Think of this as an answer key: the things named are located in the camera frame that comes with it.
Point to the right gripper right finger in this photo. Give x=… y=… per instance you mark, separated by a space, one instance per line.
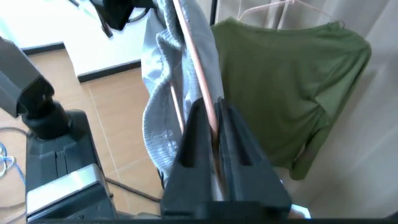
x=258 y=186

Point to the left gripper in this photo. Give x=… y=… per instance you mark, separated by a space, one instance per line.
x=118 y=12

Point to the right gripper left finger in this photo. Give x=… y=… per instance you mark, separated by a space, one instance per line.
x=186 y=186

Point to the grey garment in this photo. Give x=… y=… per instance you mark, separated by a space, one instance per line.
x=161 y=124

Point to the pink clothes hanger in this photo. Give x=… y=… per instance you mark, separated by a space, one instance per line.
x=199 y=68
x=264 y=7

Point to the green long-sleeved shirt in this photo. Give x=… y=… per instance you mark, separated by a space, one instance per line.
x=280 y=87

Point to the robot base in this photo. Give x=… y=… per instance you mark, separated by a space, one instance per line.
x=62 y=161

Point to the beige curtain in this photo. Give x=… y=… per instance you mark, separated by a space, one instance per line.
x=367 y=140

